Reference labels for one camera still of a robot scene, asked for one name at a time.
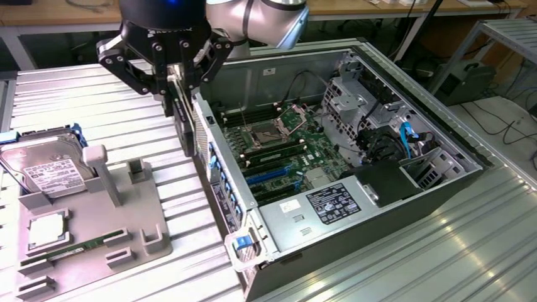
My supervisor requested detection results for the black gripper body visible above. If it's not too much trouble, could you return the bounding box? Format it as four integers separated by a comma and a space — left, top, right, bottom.
118, 0, 212, 48

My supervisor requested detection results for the graphics card with metal bracket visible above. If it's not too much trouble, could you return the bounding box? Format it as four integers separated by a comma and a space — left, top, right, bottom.
165, 64, 198, 158

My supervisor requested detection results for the black RAM slot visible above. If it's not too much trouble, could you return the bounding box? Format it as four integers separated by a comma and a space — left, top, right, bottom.
237, 141, 304, 155
220, 106, 278, 122
238, 145, 306, 160

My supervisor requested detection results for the blue disk carrier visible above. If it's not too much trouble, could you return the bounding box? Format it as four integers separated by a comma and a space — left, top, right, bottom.
0, 122, 89, 149

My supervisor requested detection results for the metal socket cover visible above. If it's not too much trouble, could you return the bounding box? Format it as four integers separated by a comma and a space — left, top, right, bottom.
274, 105, 308, 135

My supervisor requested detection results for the CPU socket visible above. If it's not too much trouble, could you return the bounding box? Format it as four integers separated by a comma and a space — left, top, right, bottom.
249, 124, 282, 145

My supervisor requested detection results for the green RAM stick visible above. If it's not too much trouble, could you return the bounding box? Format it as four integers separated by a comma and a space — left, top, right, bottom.
24, 236, 110, 264
245, 150, 306, 167

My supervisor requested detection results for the perforated metal drive cage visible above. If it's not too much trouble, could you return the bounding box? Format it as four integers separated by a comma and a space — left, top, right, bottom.
321, 75, 406, 142

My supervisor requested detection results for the silver hard disk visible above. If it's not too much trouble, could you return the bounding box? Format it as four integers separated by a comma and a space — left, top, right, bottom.
0, 133, 96, 199

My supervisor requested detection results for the long black expansion slot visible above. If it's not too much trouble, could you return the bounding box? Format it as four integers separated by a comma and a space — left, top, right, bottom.
254, 191, 297, 204
250, 184, 296, 196
241, 162, 286, 176

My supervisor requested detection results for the green motherboard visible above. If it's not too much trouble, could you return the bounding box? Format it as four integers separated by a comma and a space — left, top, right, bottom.
217, 100, 366, 205

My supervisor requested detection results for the blue expansion slot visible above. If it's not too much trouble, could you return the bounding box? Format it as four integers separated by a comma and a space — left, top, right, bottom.
245, 166, 292, 186

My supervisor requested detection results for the silver chipset heatsink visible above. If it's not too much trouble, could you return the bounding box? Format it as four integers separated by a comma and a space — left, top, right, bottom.
305, 169, 334, 187

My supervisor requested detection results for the grey parts rack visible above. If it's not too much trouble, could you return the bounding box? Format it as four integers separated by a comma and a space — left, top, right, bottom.
11, 143, 176, 299

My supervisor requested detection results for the silver CPU chip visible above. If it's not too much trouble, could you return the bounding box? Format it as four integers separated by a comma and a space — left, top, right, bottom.
28, 215, 68, 245

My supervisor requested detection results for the black fan shroud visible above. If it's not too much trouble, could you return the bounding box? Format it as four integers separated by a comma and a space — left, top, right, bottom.
338, 160, 425, 208

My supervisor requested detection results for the grey power supply unit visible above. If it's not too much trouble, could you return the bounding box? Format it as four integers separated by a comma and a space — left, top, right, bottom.
256, 175, 381, 256

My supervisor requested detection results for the black box device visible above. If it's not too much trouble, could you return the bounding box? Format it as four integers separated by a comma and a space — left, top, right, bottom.
436, 61, 498, 106

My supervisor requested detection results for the black open PC case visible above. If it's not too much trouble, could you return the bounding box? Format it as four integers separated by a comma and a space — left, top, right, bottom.
190, 36, 496, 302

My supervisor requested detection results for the metal slat shelf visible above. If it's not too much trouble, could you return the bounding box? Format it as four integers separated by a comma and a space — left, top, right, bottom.
448, 18, 537, 95

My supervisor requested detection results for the wooden desk with grey frame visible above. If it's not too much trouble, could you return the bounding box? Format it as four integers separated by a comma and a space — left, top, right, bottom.
0, 0, 122, 72
309, 0, 529, 61

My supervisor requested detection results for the black cable bundle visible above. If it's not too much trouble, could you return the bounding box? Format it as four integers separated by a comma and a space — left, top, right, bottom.
354, 125, 406, 166

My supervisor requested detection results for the blue SATA wire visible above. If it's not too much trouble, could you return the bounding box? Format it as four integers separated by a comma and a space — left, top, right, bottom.
400, 121, 420, 160

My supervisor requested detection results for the metal disk bay bracket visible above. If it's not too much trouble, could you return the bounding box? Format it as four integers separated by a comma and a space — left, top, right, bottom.
397, 146, 468, 193

